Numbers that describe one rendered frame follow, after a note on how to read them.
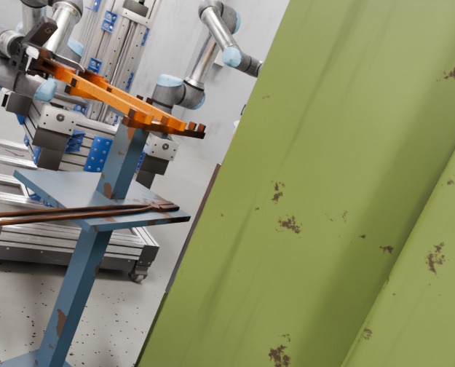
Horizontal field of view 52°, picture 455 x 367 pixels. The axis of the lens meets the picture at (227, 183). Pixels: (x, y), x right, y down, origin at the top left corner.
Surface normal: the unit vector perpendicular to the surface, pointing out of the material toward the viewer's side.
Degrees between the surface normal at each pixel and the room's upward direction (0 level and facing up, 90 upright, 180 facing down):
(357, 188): 90
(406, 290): 90
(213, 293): 90
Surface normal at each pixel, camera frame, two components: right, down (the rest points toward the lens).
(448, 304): -0.58, -0.05
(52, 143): 0.49, 0.39
